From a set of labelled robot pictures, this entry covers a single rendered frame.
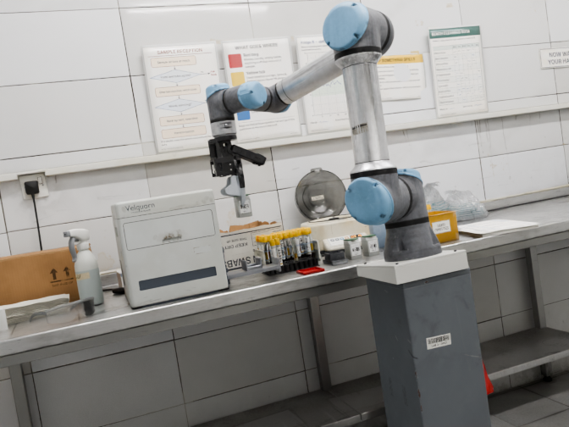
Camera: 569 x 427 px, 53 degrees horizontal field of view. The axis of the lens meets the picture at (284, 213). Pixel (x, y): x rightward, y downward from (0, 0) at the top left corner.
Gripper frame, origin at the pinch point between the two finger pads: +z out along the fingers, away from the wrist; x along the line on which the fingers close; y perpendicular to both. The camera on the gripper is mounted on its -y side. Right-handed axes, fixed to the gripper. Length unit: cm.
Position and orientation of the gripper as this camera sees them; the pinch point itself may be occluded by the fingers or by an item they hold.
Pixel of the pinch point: (242, 202)
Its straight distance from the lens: 172.1
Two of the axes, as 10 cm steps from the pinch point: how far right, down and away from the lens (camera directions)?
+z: 1.5, 9.9, 0.5
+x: 3.1, 0.0, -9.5
